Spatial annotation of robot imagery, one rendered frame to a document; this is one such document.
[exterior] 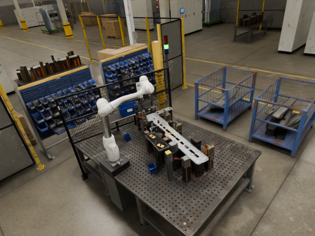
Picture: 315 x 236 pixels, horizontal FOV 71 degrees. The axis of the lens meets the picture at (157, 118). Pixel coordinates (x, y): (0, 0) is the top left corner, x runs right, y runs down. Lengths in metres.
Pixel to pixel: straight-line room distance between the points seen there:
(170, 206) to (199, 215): 0.32
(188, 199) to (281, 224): 1.37
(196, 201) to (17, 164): 3.27
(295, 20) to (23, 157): 9.41
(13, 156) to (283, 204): 4.35
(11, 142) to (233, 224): 3.69
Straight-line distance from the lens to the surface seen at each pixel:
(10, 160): 4.63
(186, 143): 2.88
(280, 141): 4.56
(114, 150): 2.91
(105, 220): 3.53
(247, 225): 3.40
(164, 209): 2.58
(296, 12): 9.98
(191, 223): 2.49
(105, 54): 6.34
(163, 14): 10.29
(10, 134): 4.41
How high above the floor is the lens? 2.78
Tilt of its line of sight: 31 degrees down
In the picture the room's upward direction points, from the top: 6 degrees counter-clockwise
